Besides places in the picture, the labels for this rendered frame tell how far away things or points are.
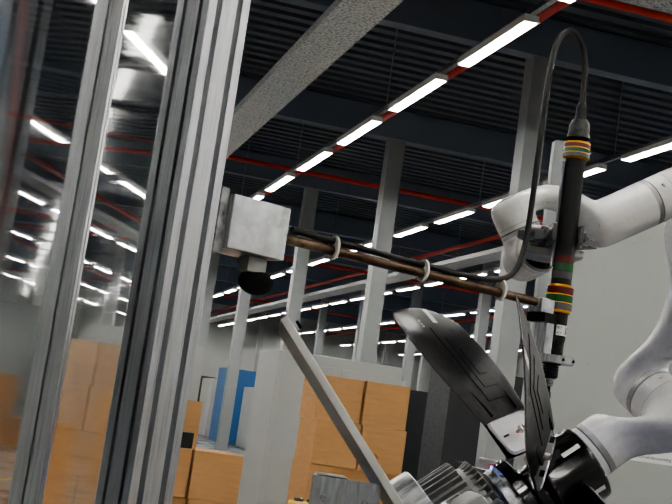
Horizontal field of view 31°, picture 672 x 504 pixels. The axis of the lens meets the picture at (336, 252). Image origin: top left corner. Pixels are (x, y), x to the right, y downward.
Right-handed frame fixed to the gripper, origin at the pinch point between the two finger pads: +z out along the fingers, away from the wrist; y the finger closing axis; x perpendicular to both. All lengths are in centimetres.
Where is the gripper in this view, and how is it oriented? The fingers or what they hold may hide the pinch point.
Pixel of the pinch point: (565, 235)
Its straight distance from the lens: 203.4
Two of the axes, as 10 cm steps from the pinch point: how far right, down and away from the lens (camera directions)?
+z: 0.7, -1.4, -9.9
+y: -9.9, -1.5, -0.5
